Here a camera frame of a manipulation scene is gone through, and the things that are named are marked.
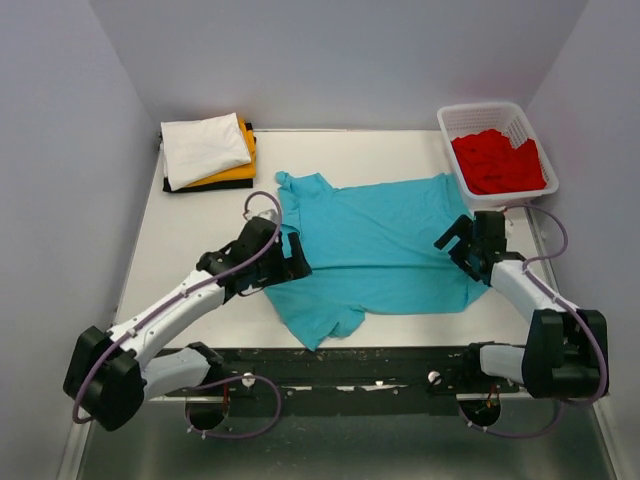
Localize folded black t shirt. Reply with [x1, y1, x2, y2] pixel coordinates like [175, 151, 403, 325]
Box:
[161, 122, 257, 196]

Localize turquoise t shirt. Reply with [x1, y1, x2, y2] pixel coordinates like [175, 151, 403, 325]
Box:
[265, 171, 487, 350]

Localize folded yellow t shirt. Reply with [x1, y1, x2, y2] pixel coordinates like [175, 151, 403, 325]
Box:
[183, 117, 259, 189]

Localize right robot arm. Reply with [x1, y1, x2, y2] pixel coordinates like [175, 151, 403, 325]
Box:
[434, 211, 609, 404]

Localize red t shirt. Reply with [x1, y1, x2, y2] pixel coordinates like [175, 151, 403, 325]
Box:
[452, 129, 547, 195]

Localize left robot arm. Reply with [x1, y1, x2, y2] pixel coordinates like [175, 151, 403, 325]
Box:
[63, 217, 311, 431]

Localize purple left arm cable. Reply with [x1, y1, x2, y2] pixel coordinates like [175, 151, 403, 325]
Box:
[72, 191, 284, 441]

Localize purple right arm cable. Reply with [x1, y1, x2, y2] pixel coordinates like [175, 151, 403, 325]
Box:
[457, 203, 611, 439]

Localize folded white t shirt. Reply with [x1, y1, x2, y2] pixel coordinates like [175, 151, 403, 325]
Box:
[160, 112, 255, 192]

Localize white plastic laundry basket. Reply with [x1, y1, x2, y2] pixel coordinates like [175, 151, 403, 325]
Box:
[437, 102, 559, 209]

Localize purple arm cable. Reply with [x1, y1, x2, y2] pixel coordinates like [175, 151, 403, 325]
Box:
[72, 191, 284, 441]
[457, 203, 611, 439]

